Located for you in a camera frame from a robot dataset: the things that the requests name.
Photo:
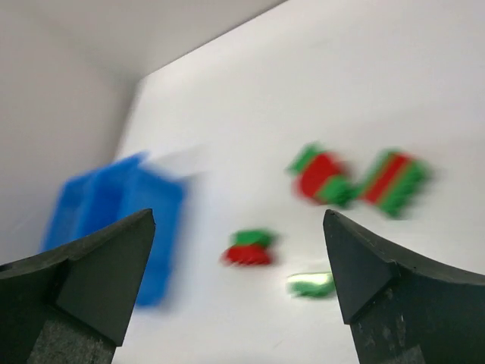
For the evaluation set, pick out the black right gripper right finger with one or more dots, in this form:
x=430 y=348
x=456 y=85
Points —
x=403 y=307

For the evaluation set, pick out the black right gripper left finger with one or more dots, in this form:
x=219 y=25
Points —
x=73 y=303

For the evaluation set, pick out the green curved lego piece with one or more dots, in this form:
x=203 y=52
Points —
x=313 y=285

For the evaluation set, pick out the green red striped lego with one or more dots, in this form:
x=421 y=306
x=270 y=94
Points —
x=392 y=181

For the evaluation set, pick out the red studded lego brick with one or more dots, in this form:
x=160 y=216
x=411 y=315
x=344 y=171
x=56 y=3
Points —
x=247 y=255

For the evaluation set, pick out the green sloped lego brick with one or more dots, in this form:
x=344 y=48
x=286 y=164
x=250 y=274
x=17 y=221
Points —
x=261 y=237

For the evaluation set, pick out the red round lego brick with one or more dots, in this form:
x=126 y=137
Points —
x=324 y=182

